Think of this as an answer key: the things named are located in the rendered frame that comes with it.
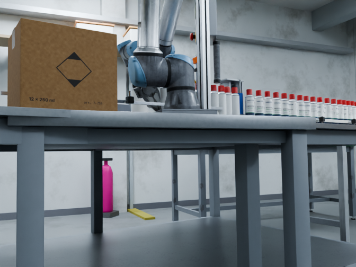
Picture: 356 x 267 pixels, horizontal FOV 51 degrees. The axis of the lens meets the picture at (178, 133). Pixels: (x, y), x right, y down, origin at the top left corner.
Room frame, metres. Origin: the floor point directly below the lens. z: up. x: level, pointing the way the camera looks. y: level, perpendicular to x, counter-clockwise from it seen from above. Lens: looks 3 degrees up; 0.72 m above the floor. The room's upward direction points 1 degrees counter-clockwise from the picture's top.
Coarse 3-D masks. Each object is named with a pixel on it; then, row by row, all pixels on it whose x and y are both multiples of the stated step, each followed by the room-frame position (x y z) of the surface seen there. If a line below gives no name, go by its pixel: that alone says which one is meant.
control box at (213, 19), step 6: (210, 0) 1.76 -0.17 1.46; (216, 0) 1.76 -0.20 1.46; (210, 6) 1.76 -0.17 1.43; (216, 6) 1.76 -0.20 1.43; (210, 12) 1.76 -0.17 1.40; (216, 12) 1.76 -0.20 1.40; (210, 18) 1.76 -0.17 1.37; (216, 18) 1.76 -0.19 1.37; (210, 24) 1.76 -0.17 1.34; (216, 24) 1.76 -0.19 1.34; (210, 30) 1.76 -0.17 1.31; (216, 30) 1.76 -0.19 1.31; (210, 36) 1.77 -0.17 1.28; (216, 36) 1.77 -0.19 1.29; (210, 42) 1.87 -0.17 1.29
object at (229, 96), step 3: (225, 87) 2.03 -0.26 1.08; (228, 87) 2.03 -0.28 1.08; (225, 90) 2.03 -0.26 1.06; (228, 90) 2.02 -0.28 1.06; (228, 93) 2.02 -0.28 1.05; (228, 96) 2.01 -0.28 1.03; (231, 96) 2.02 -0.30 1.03; (228, 99) 2.01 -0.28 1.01; (231, 99) 2.02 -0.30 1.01; (228, 102) 2.01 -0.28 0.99; (231, 102) 2.02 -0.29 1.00; (228, 105) 2.01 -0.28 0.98; (231, 105) 2.02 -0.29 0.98; (228, 108) 2.01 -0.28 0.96; (231, 108) 2.02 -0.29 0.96; (228, 111) 2.01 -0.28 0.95; (231, 111) 2.02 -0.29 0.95; (231, 114) 2.02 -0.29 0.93
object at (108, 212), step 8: (104, 160) 4.36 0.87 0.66; (112, 160) 4.48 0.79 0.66; (104, 168) 4.36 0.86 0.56; (104, 176) 4.34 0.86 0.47; (112, 176) 4.41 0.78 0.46; (104, 184) 4.34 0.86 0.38; (112, 184) 4.41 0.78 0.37; (104, 192) 4.34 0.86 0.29; (112, 192) 4.41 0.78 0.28; (104, 200) 4.34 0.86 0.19; (112, 200) 4.41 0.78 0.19; (104, 208) 4.34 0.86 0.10; (112, 208) 4.41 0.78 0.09; (104, 216) 4.31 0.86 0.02; (112, 216) 4.34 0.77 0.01
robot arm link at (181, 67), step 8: (168, 56) 1.46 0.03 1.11; (176, 56) 1.44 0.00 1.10; (184, 56) 1.45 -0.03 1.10; (168, 64) 1.42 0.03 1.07; (176, 64) 1.44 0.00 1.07; (184, 64) 1.44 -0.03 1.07; (192, 64) 1.47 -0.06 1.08; (168, 72) 1.42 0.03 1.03; (176, 72) 1.43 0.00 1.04; (184, 72) 1.44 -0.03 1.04; (192, 72) 1.47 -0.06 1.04; (168, 80) 1.43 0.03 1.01; (176, 80) 1.44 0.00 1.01; (184, 80) 1.44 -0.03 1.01; (192, 80) 1.47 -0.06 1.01
